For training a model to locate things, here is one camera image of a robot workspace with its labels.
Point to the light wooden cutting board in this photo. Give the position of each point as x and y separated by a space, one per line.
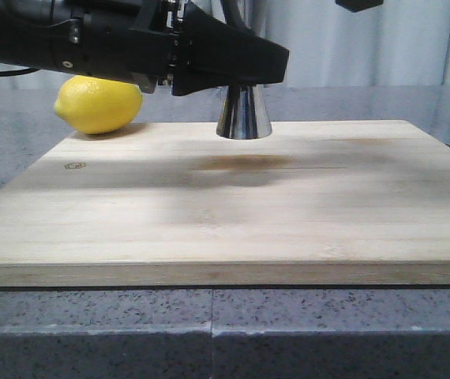
360 202

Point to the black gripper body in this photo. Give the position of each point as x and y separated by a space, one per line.
131 41

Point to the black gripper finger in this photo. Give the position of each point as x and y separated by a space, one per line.
212 53

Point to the yellow lemon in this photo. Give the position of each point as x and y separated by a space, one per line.
95 106

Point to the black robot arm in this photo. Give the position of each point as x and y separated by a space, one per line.
26 34

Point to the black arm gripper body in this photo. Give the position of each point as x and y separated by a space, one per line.
356 6

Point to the steel double jigger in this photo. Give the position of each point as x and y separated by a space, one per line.
244 115

